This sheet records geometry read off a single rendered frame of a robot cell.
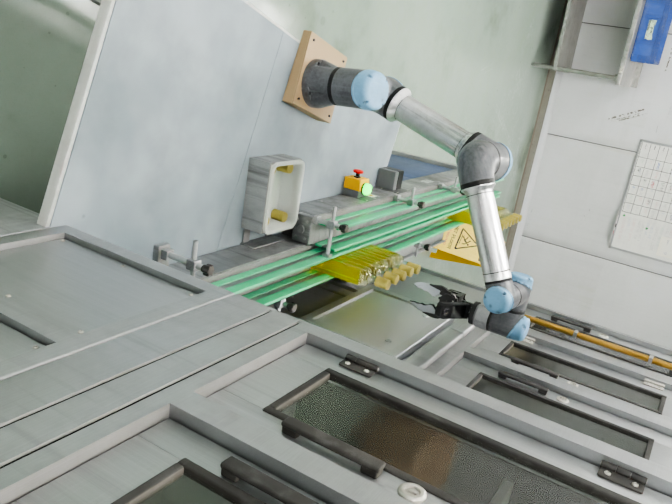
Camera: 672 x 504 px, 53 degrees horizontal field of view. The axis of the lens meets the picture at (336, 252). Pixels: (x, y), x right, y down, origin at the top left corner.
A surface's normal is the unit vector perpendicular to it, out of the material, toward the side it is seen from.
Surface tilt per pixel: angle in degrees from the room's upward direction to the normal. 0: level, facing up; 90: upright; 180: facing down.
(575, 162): 90
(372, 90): 11
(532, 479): 90
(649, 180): 90
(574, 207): 90
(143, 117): 0
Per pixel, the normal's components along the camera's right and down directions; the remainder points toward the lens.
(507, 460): 0.16, -0.94
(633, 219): -0.51, 0.18
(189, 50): 0.84, 0.29
